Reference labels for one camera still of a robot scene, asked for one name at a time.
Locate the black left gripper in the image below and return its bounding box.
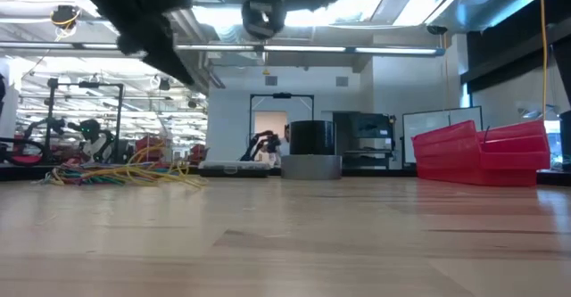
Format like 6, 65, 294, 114
66, 0, 196, 87

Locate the long yellow cord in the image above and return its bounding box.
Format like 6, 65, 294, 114
52, 142, 210, 190

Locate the red storage bin stack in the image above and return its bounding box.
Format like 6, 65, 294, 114
133, 135, 167, 164
188, 144, 209, 164

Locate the long ceiling light strip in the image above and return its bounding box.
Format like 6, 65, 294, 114
0, 41, 447, 59

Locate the black cabinet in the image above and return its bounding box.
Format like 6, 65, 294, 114
332, 111, 397, 171

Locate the person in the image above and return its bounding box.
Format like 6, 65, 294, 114
265, 124, 292, 164

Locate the black tape roll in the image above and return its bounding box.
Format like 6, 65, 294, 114
288, 120, 337, 157

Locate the whiteboard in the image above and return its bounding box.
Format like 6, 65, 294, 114
401, 105, 484, 167

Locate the red plastic bin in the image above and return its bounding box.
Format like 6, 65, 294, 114
410, 119, 552, 188

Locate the black neighbour station frame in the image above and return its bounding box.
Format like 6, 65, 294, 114
44, 77, 126, 165
248, 92, 316, 164

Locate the silver air duct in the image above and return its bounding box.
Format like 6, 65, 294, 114
48, 0, 227, 94

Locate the ceiling cable reel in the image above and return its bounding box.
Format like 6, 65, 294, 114
49, 4, 82, 33

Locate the bundle of coloured cords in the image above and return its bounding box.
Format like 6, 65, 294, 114
33, 161, 187, 186

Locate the thin tan hanging cord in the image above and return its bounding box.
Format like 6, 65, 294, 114
442, 33, 449, 111

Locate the grey duct tape roll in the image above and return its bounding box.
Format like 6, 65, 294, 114
280, 153, 343, 181

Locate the black metal rig frame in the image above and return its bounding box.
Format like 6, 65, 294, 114
0, 162, 571, 186

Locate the thick yellow hanging cable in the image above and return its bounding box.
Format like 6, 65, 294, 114
538, 0, 550, 122

